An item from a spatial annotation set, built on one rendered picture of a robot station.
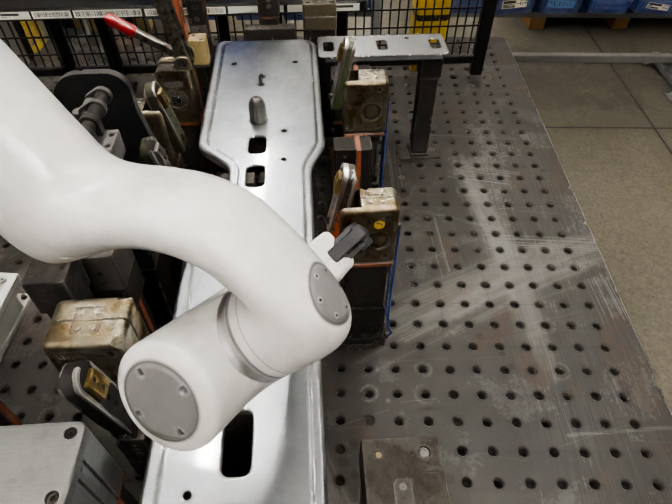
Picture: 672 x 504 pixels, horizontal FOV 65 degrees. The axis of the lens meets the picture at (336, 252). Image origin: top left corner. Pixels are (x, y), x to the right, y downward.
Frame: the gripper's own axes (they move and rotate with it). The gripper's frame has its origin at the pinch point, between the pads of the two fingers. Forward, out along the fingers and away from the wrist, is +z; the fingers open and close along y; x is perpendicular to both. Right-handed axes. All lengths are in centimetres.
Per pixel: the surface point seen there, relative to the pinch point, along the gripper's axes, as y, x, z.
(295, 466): 12.1, 13.2, -14.8
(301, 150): 5.4, -18.8, 28.6
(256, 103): 6.3, -31.0, 30.4
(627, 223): -13, 68, 190
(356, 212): -0.4, -3.2, 13.7
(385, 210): -3.2, -0.6, 15.4
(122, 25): 13, -58, 27
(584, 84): -41, 16, 287
